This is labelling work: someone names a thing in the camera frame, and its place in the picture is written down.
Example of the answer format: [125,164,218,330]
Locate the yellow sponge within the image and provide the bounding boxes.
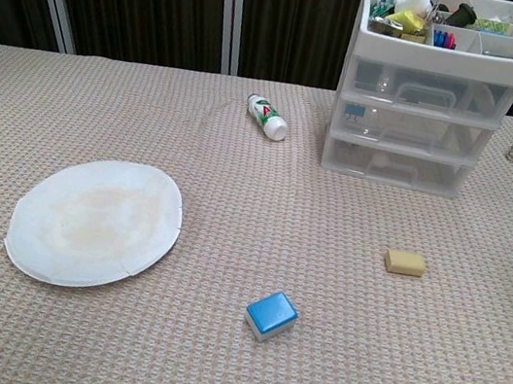
[384,7,428,37]

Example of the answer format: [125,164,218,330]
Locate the clear plastic drawer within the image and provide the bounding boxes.
[320,133,476,200]
[344,55,513,128]
[332,96,499,166]

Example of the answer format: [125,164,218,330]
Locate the white paper plate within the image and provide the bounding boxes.
[0,142,192,305]

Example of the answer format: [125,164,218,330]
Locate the silver foil wrapper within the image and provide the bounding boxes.
[367,16,405,38]

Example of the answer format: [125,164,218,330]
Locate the blue binder clip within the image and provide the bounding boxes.
[344,104,366,125]

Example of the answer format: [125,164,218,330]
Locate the clear plastic drawer organizer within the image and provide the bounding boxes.
[317,0,513,210]

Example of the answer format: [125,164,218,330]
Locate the blue and red clips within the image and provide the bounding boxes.
[430,28,460,52]

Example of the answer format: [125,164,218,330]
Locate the beige woven tablecloth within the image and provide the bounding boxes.
[0,33,513,384]

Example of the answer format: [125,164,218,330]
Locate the green blue packet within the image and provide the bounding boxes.
[470,16,513,38]

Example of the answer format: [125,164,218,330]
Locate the black plastic object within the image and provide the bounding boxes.
[444,1,475,28]

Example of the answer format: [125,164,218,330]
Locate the white bottle green label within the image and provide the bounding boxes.
[240,92,293,145]

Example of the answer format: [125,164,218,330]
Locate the blue and white mahjong tile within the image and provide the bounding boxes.
[240,286,303,348]

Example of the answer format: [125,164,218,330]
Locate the green printed packet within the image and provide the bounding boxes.
[369,0,393,21]

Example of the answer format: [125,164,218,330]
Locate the yellow sponge block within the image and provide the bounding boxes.
[381,246,429,279]

